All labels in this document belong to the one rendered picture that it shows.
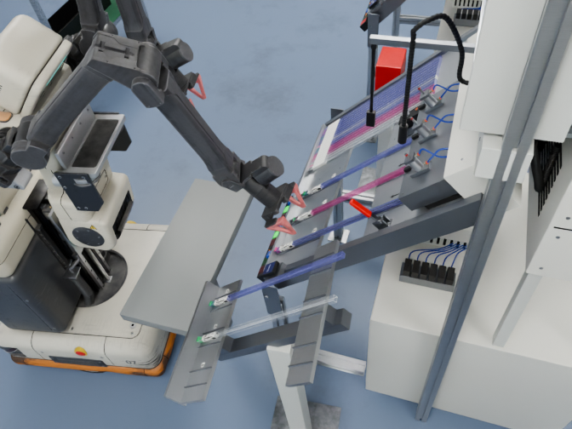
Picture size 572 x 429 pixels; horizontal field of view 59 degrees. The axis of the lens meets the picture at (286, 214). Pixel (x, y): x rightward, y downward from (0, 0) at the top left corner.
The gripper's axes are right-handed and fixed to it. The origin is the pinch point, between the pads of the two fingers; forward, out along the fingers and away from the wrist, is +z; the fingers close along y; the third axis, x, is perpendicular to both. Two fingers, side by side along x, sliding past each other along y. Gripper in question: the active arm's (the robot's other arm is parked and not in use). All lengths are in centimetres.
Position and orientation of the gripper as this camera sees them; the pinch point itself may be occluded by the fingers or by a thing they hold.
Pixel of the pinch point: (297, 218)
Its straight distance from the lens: 141.0
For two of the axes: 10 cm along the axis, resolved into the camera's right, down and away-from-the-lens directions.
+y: 2.9, -7.7, 5.7
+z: 7.2, 5.7, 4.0
